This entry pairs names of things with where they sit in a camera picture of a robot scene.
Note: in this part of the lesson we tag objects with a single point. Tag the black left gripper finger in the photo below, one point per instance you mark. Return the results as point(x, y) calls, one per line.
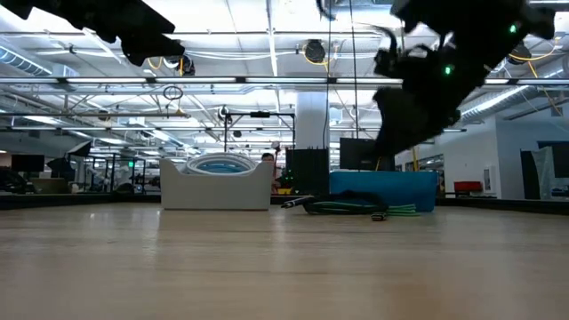
point(155, 52)
point(155, 41)

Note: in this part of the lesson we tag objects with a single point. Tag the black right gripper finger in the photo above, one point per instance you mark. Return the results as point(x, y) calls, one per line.
point(384, 120)
point(402, 129)

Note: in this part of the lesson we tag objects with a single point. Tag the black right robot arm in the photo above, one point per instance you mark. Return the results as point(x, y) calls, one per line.
point(480, 35)

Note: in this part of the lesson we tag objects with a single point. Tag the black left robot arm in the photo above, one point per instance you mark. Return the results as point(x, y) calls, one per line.
point(18, 6)

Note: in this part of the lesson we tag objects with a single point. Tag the large black monitor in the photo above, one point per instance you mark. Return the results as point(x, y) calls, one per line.
point(358, 155)

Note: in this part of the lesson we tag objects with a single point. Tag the teal plastic bin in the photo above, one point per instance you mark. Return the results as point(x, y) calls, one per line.
point(382, 186)

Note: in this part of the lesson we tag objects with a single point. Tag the red box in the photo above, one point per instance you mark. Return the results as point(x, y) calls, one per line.
point(468, 186)

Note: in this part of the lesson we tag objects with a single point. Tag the small black ceiling reel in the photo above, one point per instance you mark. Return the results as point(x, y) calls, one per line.
point(223, 113)

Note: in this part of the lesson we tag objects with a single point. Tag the black equipment cabinet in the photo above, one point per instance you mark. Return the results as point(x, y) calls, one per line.
point(306, 171)

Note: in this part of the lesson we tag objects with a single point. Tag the person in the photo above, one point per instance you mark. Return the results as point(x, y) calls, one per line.
point(268, 157)

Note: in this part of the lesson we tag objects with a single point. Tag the grey plastic bin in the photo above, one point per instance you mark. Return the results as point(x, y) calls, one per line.
point(213, 191)

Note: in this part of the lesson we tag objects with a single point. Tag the small black monitor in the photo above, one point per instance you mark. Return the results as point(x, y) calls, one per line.
point(27, 163)

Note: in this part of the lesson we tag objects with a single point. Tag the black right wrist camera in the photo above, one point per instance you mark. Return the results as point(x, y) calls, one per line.
point(387, 62)

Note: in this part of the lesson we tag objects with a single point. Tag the black metal frame rig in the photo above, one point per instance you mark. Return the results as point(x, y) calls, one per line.
point(260, 114)

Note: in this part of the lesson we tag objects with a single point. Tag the black aluminium table frame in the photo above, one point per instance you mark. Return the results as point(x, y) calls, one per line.
point(66, 201)

